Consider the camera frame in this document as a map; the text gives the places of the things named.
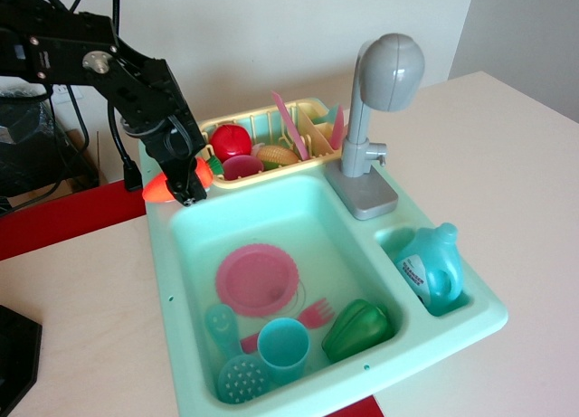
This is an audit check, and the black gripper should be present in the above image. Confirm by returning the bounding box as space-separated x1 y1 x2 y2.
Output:
81 42 207 206

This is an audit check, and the orange toy carrot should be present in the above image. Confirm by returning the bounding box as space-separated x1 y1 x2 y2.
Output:
142 156 224 204

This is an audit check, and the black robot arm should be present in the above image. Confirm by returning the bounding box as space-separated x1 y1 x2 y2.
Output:
1 0 206 206

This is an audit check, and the teal upright toy plate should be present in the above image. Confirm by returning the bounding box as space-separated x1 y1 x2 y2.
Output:
320 104 341 124

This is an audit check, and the pink upright toy plate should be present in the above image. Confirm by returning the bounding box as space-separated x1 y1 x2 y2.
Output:
329 105 345 150

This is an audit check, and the pink toy cup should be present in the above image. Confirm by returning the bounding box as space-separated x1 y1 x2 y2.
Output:
223 155 264 181

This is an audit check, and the red toy apple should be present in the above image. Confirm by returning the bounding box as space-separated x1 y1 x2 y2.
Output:
209 124 252 162

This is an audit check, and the yellow toy corn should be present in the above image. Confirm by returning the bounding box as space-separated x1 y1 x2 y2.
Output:
255 145 299 169

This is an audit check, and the yellow dish rack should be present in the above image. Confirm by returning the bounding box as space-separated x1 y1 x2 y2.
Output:
200 98 341 189

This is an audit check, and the pink toy knife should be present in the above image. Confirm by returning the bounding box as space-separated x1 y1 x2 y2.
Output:
271 91 310 161

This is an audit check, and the mint green toy sink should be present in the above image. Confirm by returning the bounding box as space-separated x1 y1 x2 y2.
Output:
137 97 509 417

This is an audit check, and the black bin with bag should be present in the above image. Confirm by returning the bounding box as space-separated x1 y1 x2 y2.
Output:
1 85 100 216

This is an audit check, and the teal toy cup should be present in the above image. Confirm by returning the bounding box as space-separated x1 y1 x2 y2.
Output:
257 317 311 385

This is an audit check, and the pink toy fork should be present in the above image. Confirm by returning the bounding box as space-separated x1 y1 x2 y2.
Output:
240 298 335 354

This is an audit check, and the teal slotted toy spoon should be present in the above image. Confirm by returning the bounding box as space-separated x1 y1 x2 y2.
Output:
205 304 271 404

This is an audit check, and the black object at left edge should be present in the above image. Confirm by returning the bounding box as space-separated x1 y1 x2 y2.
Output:
1 306 43 416

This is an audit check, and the green toy bell pepper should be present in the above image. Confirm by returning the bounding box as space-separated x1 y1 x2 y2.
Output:
321 299 395 363

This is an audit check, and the grey toy faucet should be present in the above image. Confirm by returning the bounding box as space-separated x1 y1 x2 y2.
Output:
324 33 427 222

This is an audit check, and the teal toy detergent bottle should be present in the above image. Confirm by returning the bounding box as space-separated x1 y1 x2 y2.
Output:
394 223 463 316

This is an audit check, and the black flexible cable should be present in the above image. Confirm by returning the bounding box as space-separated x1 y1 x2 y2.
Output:
107 0 144 193

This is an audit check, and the black power cord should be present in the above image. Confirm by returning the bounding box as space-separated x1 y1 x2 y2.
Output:
0 0 90 217

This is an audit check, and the white wall outlet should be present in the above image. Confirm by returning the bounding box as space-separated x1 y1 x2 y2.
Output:
52 84 83 104

